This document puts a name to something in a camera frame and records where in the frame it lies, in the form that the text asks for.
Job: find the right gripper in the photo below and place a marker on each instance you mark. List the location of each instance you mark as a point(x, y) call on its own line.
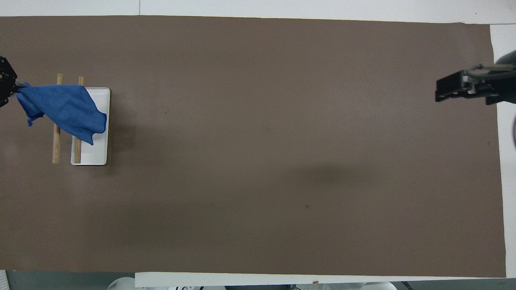
point(504, 86)

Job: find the blue towel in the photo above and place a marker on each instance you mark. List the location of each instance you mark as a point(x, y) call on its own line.
point(64, 106)

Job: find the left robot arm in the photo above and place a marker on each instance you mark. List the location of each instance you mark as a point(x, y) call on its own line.
point(121, 284)

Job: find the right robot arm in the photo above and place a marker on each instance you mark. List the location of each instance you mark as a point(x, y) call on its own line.
point(379, 286)

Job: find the white towel rack wooden bars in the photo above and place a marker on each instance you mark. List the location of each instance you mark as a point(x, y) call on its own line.
point(96, 149)

